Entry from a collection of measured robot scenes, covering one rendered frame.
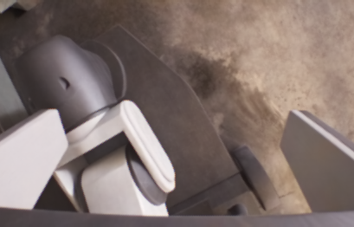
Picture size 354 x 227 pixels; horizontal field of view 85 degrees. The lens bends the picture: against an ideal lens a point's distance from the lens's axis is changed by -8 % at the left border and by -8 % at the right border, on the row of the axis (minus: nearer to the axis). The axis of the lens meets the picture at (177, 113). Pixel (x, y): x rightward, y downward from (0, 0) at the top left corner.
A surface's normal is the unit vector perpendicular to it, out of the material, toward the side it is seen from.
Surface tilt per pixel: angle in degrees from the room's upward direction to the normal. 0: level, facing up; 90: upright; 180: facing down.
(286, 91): 0
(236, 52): 0
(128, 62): 0
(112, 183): 28
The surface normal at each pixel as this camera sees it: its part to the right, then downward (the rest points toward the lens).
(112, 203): -0.25, -0.29
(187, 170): -0.02, 0.14
